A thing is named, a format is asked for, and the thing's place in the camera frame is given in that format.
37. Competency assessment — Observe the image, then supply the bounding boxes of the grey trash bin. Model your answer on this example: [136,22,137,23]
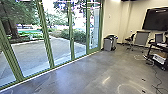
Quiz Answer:
[106,33,119,50]
[103,37,114,52]

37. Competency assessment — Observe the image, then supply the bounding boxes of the green framed glass door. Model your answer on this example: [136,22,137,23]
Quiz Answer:
[0,0,105,91]

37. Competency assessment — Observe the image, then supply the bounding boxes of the black swivel chair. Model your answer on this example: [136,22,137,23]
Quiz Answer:
[124,33,136,51]

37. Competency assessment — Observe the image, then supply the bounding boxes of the large outdoor tree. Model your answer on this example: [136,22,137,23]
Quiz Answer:
[0,0,34,39]

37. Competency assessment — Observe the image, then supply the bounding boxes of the black wheeled cart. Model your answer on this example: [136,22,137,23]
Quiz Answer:
[144,41,168,67]

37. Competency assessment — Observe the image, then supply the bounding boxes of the black floor cable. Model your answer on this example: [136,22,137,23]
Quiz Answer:
[133,53,168,94]

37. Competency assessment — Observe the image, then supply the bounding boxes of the black wall screen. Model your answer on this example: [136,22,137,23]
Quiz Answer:
[142,6,168,32]

